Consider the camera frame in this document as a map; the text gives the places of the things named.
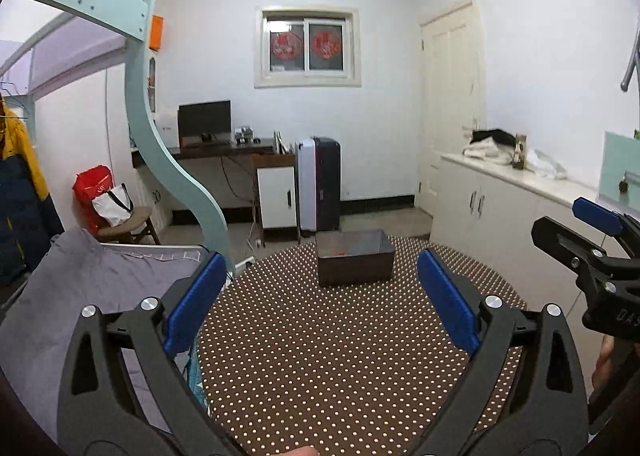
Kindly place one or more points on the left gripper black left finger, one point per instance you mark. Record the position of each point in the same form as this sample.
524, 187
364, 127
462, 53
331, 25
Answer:
121, 392

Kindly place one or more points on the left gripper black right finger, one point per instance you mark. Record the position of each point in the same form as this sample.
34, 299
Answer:
521, 392

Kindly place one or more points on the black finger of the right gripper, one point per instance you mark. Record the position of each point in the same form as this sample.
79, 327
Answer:
600, 215
596, 271

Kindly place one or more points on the person's right hand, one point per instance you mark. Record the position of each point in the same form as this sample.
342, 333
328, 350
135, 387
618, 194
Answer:
604, 366

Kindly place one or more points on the person's left hand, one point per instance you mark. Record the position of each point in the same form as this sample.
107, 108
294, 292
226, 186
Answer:
301, 451

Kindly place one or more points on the teal glass panel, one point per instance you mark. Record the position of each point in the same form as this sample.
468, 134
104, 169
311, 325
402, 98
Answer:
619, 176

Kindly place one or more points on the teal pillow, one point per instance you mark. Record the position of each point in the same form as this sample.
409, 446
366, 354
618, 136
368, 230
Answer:
189, 367

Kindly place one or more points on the clear plastic bag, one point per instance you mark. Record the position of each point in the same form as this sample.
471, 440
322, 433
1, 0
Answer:
544, 165

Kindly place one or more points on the white sideboard cabinet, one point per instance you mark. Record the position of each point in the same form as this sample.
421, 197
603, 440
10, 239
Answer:
487, 211

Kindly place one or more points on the brown bottle on sideboard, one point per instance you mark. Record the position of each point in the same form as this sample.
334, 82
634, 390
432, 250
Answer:
519, 155

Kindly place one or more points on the white and black clothes pile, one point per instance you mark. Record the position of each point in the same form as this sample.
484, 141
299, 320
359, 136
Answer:
496, 146

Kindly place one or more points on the brown polka dot tablecloth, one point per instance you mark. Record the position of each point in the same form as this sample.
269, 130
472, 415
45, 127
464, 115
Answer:
350, 370

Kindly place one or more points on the white power strip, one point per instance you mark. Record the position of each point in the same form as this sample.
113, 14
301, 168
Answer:
247, 253

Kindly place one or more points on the wooden stool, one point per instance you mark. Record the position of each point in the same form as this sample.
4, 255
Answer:
133, 231

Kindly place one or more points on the white tote bag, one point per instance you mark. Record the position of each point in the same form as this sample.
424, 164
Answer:
115, 206

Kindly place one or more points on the yellow and navy jacket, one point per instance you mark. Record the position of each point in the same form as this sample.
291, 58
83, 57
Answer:
29, 219

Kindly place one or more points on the white door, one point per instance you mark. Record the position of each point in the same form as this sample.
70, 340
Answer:
453, 92

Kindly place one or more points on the red bag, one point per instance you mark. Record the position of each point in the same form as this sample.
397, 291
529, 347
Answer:
88, 185

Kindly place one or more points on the dark grey storage box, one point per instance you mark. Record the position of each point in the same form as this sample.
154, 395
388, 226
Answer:
371, 257

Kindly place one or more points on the small white door cabinet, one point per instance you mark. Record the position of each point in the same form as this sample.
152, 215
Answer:
276, 198

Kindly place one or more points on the black computer monitor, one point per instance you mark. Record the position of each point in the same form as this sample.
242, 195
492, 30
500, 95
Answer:
204, 123

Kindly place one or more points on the dark wooden desk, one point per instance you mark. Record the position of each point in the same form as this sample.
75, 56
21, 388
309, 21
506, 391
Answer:
227, 172

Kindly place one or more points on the white and black suitcase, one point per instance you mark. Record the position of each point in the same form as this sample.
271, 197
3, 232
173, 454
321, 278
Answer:
318, 168

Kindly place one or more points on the orange box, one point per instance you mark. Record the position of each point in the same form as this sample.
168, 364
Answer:
156, 33

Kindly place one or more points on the photo frame on desk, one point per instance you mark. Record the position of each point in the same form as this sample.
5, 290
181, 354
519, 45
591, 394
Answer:
243, 135

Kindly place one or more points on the teal bunk bed frame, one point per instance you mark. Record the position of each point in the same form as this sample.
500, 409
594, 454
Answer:
99, 115

